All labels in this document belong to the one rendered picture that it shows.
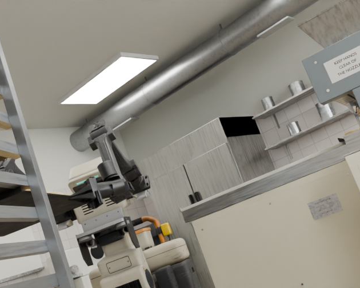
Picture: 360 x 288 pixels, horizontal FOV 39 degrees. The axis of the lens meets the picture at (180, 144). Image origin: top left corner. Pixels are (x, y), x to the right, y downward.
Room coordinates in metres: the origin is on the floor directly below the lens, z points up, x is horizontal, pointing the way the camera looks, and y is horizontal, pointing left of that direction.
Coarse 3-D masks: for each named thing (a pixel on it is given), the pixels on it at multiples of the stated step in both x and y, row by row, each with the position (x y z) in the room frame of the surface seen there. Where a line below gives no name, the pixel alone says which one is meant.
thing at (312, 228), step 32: (288, 192) 1.89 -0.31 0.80; (320, 192) 1.84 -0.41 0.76; (352, 192) 1.79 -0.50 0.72; (192, 224) 2.07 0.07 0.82; (224, 224) 2.01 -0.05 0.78; (256, 224) 1.96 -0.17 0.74; (288, 224) 1.91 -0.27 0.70; (320, 224) 1.86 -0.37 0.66; (352, 224) 1.81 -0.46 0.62; (224, 256) 2.03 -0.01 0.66; (256, 256) 1.98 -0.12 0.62; (288, 256) 1.93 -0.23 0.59; (320, 256) 1.88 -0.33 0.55; (352, 256) 1.83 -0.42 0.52
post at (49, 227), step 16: (0, 48) 1.33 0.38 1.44; (0, 64) 1.31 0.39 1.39; (0, 80) 1.31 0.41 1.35; (16, 96) 1.33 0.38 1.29; (16, 112) 1.31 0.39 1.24; (16, 128) 1.31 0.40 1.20; (32, 160) 1.31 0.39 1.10; (32, 176) 1.31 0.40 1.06; (32, 192) 1.31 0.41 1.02; (48, 208) 1.32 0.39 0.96; (48, 224) 1.31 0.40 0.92; (48, 240) 1.31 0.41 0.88; (64, 256) 1.33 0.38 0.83; (64, 272) 1.31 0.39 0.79
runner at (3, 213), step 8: (0, 208) 1.13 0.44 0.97; (8, 208) 1.17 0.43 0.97; (16, 208) 1.21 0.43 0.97; (24, 208) 1.25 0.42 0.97; (32, 208) 1.29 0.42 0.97; (0, 216) 1.12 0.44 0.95; (8, 216) 1.16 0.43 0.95; (16, 216) 1.20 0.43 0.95; (24, 216) 1.24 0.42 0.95; (32, 216) 1.28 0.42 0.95
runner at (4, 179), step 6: (0, 174) 1.18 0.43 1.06; (6, 174) 1.21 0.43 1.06; (12, 174) 1.24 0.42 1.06; (18, 174) 1.27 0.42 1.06; (0, 180) 1.17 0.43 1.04; (6, 180) 1.20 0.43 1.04; (12, 180) 1.23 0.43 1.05; (18, 180) 1.26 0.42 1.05; (24, 180) 1.30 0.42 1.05; (0, 186) 1.21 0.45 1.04; (6, 186) 1.23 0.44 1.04; (12, 186) 1.26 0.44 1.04; (18, 186) 1.28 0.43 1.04; (24, 186) 1.30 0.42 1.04
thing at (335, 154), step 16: (304, 160) 1.85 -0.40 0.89; (320, 160) 1.83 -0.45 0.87; (336, 160) 1.81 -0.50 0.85; (272, 176) 1.91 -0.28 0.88; (288, 176) 1.89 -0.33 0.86; (224, 192) 2.00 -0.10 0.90; (240, 192) 1.98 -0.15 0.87; (256, 192) 1.95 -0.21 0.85; (192, 208) 2.07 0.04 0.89; (208, 208) 2.04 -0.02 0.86
